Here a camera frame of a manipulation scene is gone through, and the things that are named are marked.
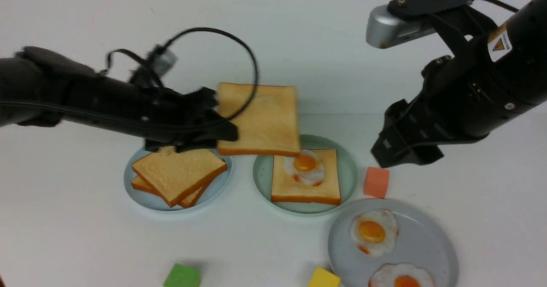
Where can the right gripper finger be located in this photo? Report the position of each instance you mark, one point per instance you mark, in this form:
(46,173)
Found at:
(391,149)

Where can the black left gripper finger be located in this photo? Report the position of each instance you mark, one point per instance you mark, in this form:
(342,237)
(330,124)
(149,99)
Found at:
(208,138)
(199,102)

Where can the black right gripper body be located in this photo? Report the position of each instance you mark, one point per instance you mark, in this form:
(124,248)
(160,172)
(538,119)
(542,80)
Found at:
(460,103)

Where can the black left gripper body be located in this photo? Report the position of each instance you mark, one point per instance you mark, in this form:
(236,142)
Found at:
(167,109)

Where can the toast slice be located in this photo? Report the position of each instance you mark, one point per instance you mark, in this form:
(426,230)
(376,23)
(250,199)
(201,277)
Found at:
(268,126)
(188,202)
(176,175)
(285,189)

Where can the fried egg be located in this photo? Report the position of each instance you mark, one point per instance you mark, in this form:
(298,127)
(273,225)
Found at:
(307,168)
(401,275)
(374,232)

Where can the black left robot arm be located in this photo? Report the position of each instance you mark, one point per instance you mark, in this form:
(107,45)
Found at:
(41,88)

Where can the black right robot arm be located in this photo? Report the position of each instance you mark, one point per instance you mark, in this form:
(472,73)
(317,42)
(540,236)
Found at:
(497,72)

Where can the orange cube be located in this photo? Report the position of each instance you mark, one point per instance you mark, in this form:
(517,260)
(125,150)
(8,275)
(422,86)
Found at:
(376,182)

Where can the light blue plate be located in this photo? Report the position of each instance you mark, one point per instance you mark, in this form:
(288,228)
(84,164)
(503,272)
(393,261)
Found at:
(155,204)

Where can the grey plate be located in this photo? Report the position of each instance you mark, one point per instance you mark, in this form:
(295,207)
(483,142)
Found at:
(420,242)

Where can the yellow cube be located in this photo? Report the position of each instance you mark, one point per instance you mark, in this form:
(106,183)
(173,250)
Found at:
(323,278)

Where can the green cube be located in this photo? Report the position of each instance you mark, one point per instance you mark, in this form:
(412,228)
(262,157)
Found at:
(183,276)

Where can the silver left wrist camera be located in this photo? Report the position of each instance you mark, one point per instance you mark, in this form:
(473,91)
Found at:
(161,60)

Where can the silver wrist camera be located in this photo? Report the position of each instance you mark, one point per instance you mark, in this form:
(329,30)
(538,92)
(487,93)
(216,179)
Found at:
(385,30)
(161,60)

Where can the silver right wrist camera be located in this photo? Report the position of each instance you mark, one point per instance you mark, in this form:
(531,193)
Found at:
(385,30)

